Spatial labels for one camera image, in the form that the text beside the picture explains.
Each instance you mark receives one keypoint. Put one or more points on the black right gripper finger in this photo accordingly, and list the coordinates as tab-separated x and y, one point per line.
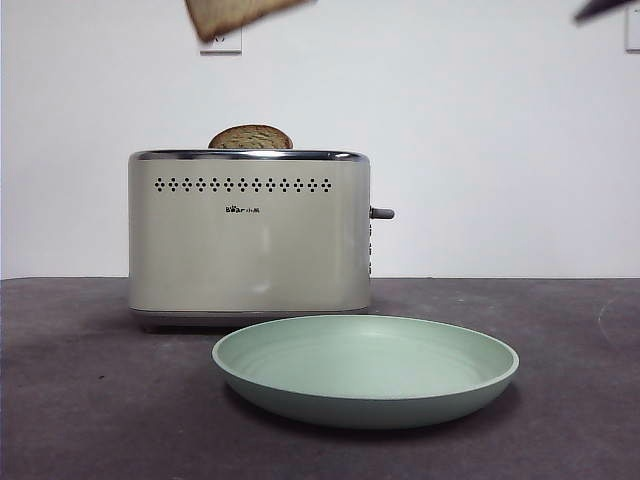
597	7

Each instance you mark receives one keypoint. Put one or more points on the light brown bread slice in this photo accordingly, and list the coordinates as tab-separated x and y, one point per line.
235	12

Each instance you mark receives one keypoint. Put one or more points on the pale green round plate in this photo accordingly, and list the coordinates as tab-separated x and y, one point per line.
365	370

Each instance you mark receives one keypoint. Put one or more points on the grey toaster lever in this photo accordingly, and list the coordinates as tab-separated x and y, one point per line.
384	213

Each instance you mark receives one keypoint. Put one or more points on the dark crust bread slice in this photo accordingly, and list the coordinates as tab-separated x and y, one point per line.
250	137

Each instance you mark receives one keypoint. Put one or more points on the cream two-slot toaster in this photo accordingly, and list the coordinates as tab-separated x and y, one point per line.
245	260

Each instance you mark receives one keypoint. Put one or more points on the white wall plate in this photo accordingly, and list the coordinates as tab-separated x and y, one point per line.
634	32

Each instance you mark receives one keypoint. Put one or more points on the white wall socket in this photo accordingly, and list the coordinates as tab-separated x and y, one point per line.
231	45

